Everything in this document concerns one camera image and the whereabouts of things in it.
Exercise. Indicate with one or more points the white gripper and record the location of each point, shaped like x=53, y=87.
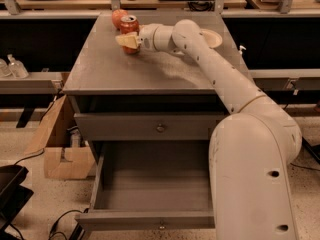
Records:
x=146, y=34

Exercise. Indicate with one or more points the red coke can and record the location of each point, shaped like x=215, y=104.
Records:
x=129, y=23

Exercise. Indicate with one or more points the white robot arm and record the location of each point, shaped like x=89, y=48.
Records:
x=249, y=150

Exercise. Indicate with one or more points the grey drawer cabinet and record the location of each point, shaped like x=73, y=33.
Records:
x=106, y=80

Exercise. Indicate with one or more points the grey upper drawer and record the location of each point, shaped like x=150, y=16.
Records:
x=147, y=126

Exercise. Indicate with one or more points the grey open middle drawer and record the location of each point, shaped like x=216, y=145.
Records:
x=147, y=185

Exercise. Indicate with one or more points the red apple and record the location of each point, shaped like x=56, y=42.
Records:
x=116, y=17

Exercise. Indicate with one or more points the white bowl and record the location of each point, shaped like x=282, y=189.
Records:
x=213, y=39

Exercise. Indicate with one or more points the small white pump bottle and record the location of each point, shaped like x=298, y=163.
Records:
x=242, y=49

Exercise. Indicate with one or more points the clear sanitizer bottle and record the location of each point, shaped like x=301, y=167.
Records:
x=17, y=68

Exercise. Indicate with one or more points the brown cardboard box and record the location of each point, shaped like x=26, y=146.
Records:
x=63, y=158

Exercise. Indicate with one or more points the black bin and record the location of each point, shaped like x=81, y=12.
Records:
x=13, y=196

